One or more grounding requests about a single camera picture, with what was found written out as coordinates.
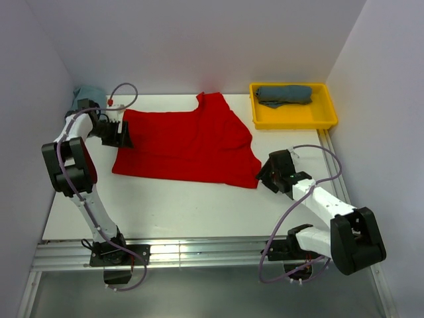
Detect yellow plastic tray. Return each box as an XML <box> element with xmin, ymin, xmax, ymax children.
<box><xmin>249</xmin><ymin>82</ymin><xmax>339</xmax><ymax>130</ymax></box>

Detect aluminium front rail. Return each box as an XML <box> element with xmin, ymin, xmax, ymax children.
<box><xmin>31</xmin><ymin>233</ymin><xmax>380</xmax><ymax>272</ymax></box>

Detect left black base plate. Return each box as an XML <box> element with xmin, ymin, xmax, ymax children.
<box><xmin>89</xmin><ymin>244</ymin><xmax>151</xmax><ymax>267</ymax></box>

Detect rolled dark grey t shirt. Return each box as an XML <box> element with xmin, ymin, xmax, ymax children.
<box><xmin>254</xmin><ymin>85</ymin><xmax>313</xmax><ymax>109</ymax></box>

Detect light blue t shirt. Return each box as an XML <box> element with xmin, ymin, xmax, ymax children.
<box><xmin>65</xmin><ymin>85</ymin><xmax>107</xmax><ymax>117</ymax></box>

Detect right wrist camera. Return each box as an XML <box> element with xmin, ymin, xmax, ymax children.
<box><xmin>288</xmin><ymin>147</ymin><xmax>300</xmax><ymax>161</ymax></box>

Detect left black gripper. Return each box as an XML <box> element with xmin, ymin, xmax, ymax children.
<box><xmin>89</xmin><ymin>119</ymin><xmax>134</xmax><ymax>149</ymax></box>

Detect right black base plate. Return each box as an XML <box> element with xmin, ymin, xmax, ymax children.
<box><xmin>266</xmin><ymin>238</ymin><xmax>320</xmax><ymax>262</ymax></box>

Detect aluminium side rail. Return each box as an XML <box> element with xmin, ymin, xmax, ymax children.
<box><xmin>316</xmin><ymin>128</ymin><xmax>362</xmax><ymax>235</ymax></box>

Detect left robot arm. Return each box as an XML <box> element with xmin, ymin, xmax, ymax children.
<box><xmin>42</xmin><ymin>99</ymin><xmax>133</xmax><ymax>264</ymax></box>

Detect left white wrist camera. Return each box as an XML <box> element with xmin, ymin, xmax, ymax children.
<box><xmin>105</xmin><ymin>96</ymin><xmax>125</xmax><ymax>122</ymax></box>

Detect red t shirt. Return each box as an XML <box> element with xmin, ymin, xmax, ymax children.
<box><xmin>112</xmin><ymin>93</ymin><xmax>262</xmax><ymax>189</ymax></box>

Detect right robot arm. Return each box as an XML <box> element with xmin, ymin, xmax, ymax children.
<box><xmin>256</xmin><ymin>148</ymin><xmax>387</xmax><ymax>281</ymax></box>

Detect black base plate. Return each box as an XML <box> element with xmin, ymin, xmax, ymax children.
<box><xmin>266</xmin><ymin>238</ymin><xmax>320</xmax><ymax>262</ymax></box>
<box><xmin>89</xmin><ymin>244</ymin><xmax>151</xmax><ymax>267</ymax></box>

